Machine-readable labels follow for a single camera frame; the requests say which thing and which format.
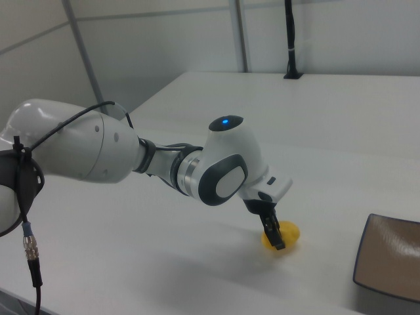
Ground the grey partition post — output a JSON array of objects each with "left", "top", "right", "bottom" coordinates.
[
  {"left": 235, "top": 0, "right": 253, "bottom": 74},
  {"left": 64, "top": 0, "right": 106, "bottom": 103}
]

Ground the black arm cable with connector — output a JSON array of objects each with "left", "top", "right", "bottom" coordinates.
[{"left": 12, "top": 100, "right": 137, "bottom": 315}]

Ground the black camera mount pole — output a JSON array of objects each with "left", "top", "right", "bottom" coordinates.
[{"left": 283, "top": 0, "right": 305, "bottom": 81}]

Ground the black cable clamp strap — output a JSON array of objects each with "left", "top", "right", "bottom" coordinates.
[{"left": 0, "top": 149, "right": 45, "bottom": 230}]

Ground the yellow potato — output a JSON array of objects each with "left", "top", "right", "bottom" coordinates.
[{"left": 261, "top": 220, "right": 302, "bottom": 254}]

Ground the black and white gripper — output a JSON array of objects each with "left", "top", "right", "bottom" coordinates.
[{"left": 242, "top": 165, "right": 293, "bottom": 251}]

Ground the brown square ceramic plate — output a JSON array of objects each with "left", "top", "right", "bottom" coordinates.
[{"left": 352, "top": 213, "right": 420, "bottom": 301}]

